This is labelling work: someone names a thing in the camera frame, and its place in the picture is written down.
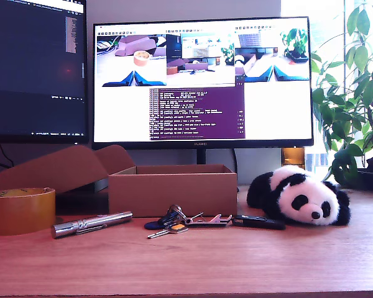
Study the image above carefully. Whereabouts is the silver laser pointer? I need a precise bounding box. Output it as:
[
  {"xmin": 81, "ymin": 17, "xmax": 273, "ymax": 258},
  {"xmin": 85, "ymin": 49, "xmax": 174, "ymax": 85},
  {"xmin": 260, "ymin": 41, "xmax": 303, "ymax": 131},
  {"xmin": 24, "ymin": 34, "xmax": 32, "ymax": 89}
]
[{"xmin": 51, "ymin": 211, "xmax": 134, "ymax": 240}]

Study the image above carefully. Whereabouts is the brown cardboard box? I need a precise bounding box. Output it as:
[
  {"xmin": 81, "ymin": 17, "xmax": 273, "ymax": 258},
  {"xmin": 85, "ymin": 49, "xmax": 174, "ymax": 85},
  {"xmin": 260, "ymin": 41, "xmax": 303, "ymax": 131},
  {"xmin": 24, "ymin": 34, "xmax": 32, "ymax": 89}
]
[{"xmin": 0, "ymin": 144, "xmax": 239, "ymax": 219}]

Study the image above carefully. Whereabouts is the key bunch with blue fob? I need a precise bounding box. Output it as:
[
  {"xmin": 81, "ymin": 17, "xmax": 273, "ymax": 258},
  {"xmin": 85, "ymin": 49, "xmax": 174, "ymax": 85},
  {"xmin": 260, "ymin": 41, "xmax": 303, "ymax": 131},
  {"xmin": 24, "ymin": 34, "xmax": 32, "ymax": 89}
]
[{"xmin": 144, "ymin": 204, "xmax": 190, "ymax": 240}]

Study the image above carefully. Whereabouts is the silver bottle opener tool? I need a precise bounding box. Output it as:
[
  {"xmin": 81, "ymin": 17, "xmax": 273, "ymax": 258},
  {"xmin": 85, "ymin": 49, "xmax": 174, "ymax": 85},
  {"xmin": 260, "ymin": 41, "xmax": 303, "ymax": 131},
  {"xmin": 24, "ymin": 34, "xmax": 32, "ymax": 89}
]
[{"xmin": 185, "ymin": 212, "xmax": 234, "ymax": 228}]

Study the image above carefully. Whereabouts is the Huawei computer monitor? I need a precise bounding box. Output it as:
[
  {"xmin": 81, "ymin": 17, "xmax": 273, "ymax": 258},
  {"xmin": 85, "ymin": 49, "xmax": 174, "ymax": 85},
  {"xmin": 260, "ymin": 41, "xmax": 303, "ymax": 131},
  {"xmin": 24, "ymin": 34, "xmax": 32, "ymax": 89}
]
[{"xmin": 91, "ymin": 16, "xmax": 315, "ymax": 166}]

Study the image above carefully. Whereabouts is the black car key fob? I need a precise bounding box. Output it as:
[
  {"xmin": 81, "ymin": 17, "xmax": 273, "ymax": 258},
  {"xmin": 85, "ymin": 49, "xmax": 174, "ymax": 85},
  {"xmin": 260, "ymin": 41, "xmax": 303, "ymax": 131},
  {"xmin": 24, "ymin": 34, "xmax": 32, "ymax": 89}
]
[{"xmin": 232, "ymin": 214, "xmax": 287, "ymax": 231}]

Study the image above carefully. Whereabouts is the black and white panda plush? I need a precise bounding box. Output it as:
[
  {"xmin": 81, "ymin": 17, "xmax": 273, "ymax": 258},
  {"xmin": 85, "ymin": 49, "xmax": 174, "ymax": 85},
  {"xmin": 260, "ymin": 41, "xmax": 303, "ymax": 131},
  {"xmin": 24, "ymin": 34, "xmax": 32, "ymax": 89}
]
[{"xmin": 246, "ymin": 164, "xmax": 352, "ymax": 227}]

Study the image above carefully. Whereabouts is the green leafy houseplant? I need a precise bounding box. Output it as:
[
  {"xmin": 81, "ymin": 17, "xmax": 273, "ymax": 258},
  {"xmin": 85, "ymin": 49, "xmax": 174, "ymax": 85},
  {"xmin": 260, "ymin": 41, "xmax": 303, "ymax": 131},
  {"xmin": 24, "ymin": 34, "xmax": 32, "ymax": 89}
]
[{"xmin": 310, "ymin": 0, "xmax": 373, "ymax": 187}]

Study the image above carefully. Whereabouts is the dark computer monitor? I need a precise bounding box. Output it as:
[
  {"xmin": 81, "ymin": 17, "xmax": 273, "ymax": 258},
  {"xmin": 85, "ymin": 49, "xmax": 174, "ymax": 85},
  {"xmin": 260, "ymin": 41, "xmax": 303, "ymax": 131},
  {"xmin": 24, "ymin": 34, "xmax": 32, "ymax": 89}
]
[{"xmin": 0, "ymin": 0, "xmax": 90, "ymax": 145}]

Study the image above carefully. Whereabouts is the yellow-brown tape roll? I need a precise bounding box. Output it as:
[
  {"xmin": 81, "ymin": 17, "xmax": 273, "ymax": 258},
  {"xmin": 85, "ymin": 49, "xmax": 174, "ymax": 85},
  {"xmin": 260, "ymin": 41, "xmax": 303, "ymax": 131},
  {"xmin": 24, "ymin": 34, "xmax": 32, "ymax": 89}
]
[{"xmin": 0, "ymin": 187, "xmax": 57, "ymax": 237}]

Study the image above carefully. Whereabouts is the dark plant pot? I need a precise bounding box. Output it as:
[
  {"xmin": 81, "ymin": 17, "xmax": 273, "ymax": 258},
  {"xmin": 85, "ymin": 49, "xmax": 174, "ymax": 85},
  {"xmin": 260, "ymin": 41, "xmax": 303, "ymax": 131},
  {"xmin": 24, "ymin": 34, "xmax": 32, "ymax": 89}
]
[{"xmin": 354, "ymin": 148, "xmax": 373, "ymax": 192}]

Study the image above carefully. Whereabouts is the black monitor cable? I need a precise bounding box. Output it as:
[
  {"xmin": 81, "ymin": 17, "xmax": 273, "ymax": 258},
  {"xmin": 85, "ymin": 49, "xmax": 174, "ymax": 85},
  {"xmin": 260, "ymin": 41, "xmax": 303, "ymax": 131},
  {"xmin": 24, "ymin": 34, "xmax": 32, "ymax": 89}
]
[{"xmin": 232, "ymin": 148, "xmax": 239, "ymax": 187}]

